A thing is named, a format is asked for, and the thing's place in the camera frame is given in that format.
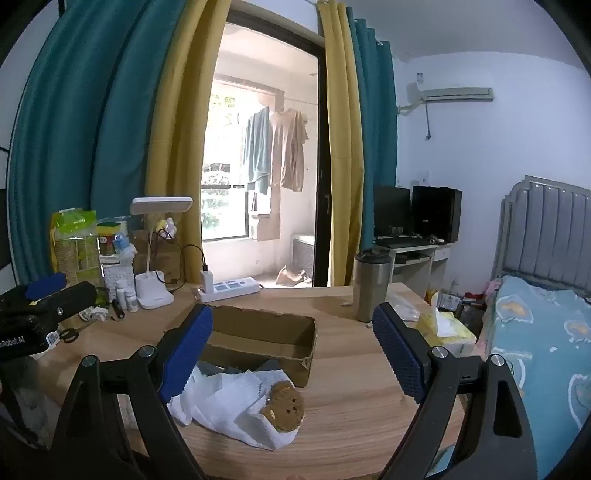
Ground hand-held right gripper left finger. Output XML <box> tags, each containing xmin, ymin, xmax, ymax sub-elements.
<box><xmin>48</xmin><ymin>304</ymin><xmax>214</xmax><ymax>480</ymax></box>

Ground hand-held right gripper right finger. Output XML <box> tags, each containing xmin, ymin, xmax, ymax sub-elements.
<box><xmin>372</xmin><ymin>302</ymin><xmax>539</xmax><ymax>480</ymax></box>

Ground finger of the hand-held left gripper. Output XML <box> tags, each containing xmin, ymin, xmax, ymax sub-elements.
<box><xmin>30</xmin><ymin>281</ymin><xmax>99</xmax><ymax>331</ymax></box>
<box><xmin>25</xmin><ymin>272</ymin><xmax>68</xmax><ymax>301</ymax></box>

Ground white paper towel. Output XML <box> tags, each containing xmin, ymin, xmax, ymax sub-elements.
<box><xmin>167</xmin><ymin>364</ymin><xmax>305</xmax><ymax>451</ymax></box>

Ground cardboard box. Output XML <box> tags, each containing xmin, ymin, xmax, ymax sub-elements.
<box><xmin>202</xmin><ymin>305</ymin><xmax>319</xmax><ymax>388</ymax></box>

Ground brown plush bear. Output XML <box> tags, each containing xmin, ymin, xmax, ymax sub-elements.
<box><xmin>259</xmin><ymin>381</ymin><xmax>306</xmax><ymax>433</ymax></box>

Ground black scissors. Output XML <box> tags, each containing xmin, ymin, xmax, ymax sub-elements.
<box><xmin>59</xmin><ymin>322</ymin><xmax>95</xmax><ymax>345</ymax></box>

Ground green snack packet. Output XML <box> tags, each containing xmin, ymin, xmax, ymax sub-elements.
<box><xmin>50</xmin><ymin>209</ymin><xmax>103</xmax><ymax>288</ymax></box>

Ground clear plastic bag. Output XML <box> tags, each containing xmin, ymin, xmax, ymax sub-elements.
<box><xmin>392</xmin><ymin>292</ymin><xmax>422</xmax><ymax>322</ymax></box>

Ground yellow tissue pack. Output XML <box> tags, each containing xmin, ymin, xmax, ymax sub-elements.
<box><xmin>414</xmin><ymin>305</ymin><xmax>477</xmax><ymax>359</ymax></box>

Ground white perforated basket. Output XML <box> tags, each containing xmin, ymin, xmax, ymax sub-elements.
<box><xmin>99</xmin><ymin>261</ymin><xmax>135</xmax><ymax>301</ymax></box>

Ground yellow-lid jar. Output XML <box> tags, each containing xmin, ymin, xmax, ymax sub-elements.
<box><xmin>96</xmin><ymin>222</ymin><xmax>129</xmax><ymax>257</ymax></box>

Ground white desk lamp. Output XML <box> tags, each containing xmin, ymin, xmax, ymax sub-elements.
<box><xmin>130</xmin><ymin>196</ymin><xmax>194</xmax><ymax>310</ymax></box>

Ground steel travel tumbler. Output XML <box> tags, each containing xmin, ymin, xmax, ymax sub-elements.
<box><xmin>353</xmin><ymin>249</ymin><xmax>393</xmax><ymax>323</ymax></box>

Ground blue wrapped pack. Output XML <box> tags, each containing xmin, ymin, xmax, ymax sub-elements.
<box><xmin>113</xmin><ymin>234</ymin><xmax>138</xmax><ymax>265</ymax></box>

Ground white power strip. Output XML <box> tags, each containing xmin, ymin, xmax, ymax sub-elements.
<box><xmin>191</xmin><ymin>276</ymin><xmax>260</xmax><ymax>304</ymax></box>

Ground white computer desk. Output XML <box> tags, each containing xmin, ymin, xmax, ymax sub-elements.
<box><xmin>373</xmin><ymin>242</ymin><xmax>452</xmax><ymax>301</ymax></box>

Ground brown cardboard carton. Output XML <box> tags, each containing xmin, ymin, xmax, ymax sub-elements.
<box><xmin>131</xmin><ymin>227</ymin><xmax>186</xmax><ymax>291</ymax></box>

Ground black keyboard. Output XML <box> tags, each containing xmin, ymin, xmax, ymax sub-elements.
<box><xmin>375</xmin><ymin>236</ymin><xmax>431</xmax><ymax>248</ymax></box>

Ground outdoor air conditioner unit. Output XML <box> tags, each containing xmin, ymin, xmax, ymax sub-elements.
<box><xmin>290</xmin><ymin>233</ymin><xmax>317</xmax><ymax>283</ymax></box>

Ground black computer monitor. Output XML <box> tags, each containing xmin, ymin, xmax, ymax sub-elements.
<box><xmin>372</xmin><ymin>185</ymin><xmax>412</xmax><ymax>237</ymax></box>

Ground teal curtain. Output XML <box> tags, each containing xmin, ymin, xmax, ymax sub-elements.
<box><xmin>348</xmin><ymin>18</ymin><xmax>399</xmax><ymax>252</ymax></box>
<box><xmin>7</xmin><ymin>0</ymin><xmax>188</xmax><ymax>282</ymax></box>

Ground grey padded headboard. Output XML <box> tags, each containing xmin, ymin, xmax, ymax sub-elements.
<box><xmin>491</xmin><ymin>175</ymin><xmax>591</xmax><ymax>302</ymax></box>

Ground yellow curtain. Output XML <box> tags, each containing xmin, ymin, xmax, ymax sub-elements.
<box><xmin>145</xmin><ymin>0</ymin><xmax>232</xmax><ymax>282</ymax></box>
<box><xmin>317</xmin><ymin>0</ymin><xmax>365</xmax><ymax>287</ymax></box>

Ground hanging blue shirt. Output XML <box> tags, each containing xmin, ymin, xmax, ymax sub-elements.
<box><xmin>239</xmin><ymin>106</ymin><xmax>274</xmax><ymax>195</ymax></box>

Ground hanging beige shirt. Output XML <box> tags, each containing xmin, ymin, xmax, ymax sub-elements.
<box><xmin>270</xmin><ymin>108</ymin><xmax>310</xmax><ymax>193</ymax></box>

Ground white air conditioner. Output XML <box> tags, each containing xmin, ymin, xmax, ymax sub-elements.
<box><xmin>406</xmin><ymin>82</ymin><xmax>495</xmax><ymax>106</ymax></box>

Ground black charging cable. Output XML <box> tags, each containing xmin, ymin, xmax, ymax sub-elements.
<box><xmin>151</xmin><ymin>226</ymin><xmax>206</xmax><ymax>292</ymax></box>

